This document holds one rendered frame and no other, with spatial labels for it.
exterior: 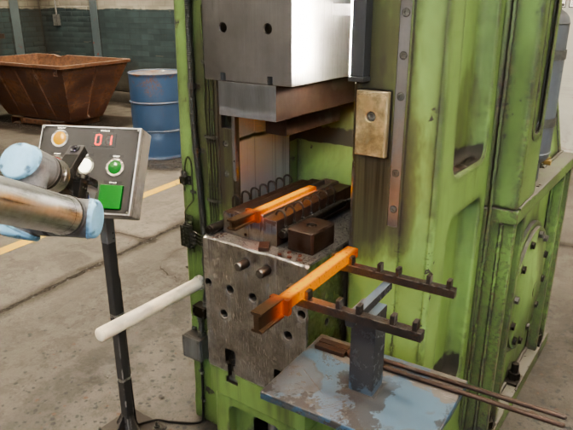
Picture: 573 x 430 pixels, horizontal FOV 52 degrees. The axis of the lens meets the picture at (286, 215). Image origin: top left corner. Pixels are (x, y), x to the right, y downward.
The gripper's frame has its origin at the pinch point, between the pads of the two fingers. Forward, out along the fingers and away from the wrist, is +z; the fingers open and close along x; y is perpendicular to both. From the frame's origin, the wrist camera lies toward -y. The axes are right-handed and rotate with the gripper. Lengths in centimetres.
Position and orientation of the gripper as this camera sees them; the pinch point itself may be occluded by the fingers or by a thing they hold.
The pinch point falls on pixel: (94, 187)
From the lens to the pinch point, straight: 178.5
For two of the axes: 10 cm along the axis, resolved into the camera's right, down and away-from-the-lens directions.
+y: -0.9, 9.8, -1.7
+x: 9.8, 0.6, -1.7
